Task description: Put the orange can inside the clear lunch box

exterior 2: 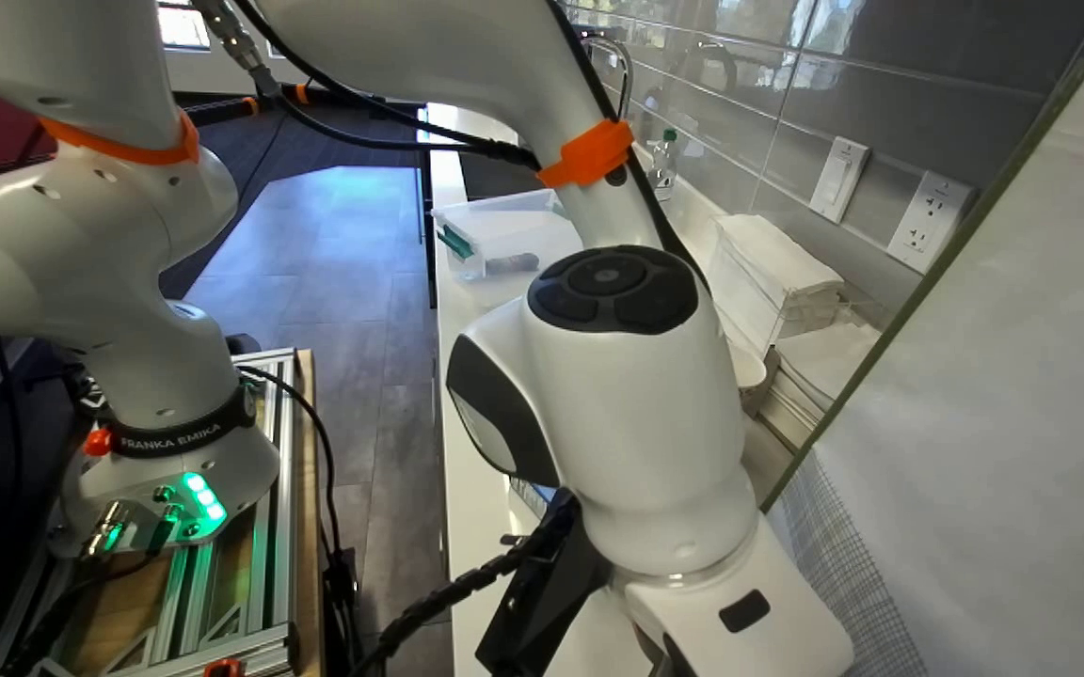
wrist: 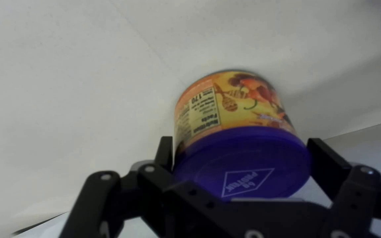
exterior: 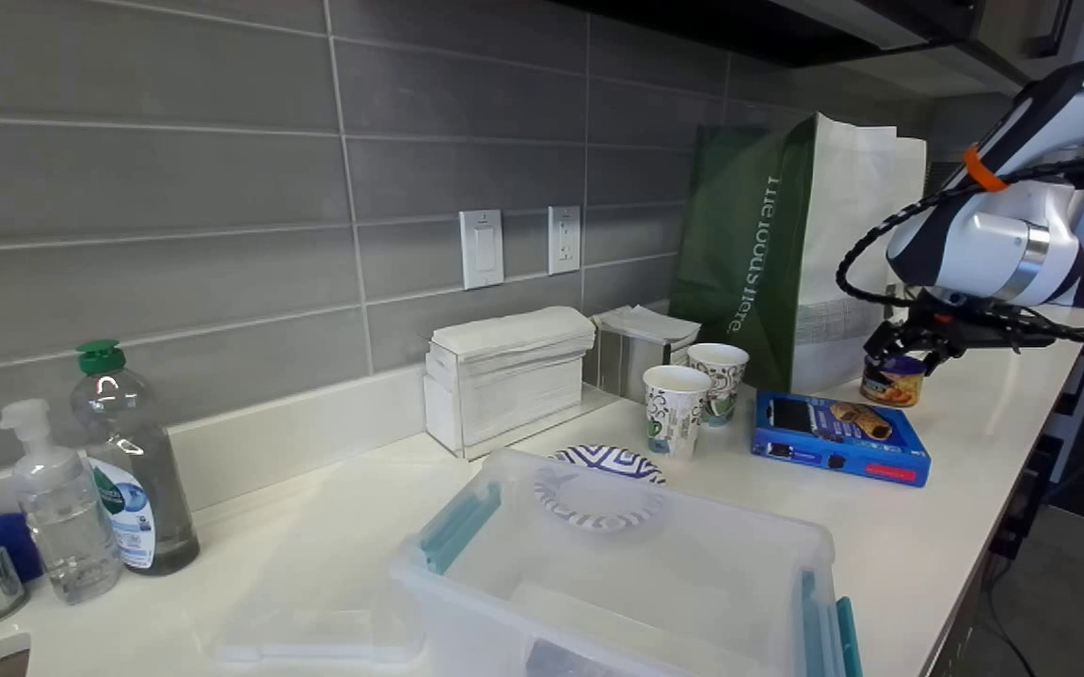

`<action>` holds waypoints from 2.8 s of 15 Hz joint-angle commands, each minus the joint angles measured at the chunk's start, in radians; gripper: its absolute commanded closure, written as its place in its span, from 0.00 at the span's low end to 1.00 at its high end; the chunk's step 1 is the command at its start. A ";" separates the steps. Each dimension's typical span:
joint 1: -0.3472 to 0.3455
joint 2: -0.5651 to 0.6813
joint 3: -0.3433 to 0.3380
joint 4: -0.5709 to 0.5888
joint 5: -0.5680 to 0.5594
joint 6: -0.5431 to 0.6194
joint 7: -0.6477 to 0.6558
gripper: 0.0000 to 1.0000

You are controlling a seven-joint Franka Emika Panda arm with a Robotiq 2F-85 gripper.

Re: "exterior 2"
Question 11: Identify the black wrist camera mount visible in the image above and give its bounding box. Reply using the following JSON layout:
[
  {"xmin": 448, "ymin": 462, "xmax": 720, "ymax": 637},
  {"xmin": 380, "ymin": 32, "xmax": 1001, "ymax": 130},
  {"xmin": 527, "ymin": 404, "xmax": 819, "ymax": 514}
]
[{"xmin": 474, "ymin": 486, "xmax": 612, "ymax": 677}]

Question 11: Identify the black stand power cable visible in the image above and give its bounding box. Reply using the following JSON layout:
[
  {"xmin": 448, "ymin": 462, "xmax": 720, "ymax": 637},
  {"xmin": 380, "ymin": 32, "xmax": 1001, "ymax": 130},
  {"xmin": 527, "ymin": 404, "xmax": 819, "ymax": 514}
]
[{"xmin": 237, "ymin": 361, "xmax": 365, "ymax": 677}]

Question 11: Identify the green cap dish soap bottle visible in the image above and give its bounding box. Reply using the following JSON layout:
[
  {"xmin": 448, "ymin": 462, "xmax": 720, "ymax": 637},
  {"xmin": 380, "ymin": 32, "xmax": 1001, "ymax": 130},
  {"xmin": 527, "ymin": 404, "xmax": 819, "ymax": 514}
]
[{"xmin": 656, "ymin": 123, "xmax": 686, "ymax": 172}]

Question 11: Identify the white napkin dispenser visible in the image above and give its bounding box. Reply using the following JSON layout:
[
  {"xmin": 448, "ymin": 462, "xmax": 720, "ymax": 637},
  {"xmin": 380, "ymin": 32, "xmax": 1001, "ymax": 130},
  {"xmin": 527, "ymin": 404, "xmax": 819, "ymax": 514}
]
[{"xmin": 701, "ymin": 212, "xmax": 849, "ymax": 379}]

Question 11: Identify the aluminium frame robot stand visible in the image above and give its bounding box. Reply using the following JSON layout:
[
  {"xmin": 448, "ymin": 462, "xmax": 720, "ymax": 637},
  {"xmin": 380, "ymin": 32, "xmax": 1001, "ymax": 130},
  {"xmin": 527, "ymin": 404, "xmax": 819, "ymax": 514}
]
[{"xmin": 10, "ymin": 346, "xmax": 327, "ymax": 677}]

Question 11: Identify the black orange tripod bar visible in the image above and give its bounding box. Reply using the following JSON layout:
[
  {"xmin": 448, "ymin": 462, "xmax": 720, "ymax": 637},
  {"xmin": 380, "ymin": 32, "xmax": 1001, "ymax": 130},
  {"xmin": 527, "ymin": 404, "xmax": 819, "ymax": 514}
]
[{"xmin": 182, "ymin": 72, "xmax": 319, "ymax": 130}]

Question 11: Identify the white wall outlet plate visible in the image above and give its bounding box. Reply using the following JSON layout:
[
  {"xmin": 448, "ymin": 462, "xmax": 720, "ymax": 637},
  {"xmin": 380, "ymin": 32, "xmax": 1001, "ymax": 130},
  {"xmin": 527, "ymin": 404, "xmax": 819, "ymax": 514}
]
[
  {"xmin": 883, "ymin": 170, "xmax": 979, "ymax": 279},
  {"xmin": 807, "ymin": 132, "xmax": 872, "ymax": 225}
]

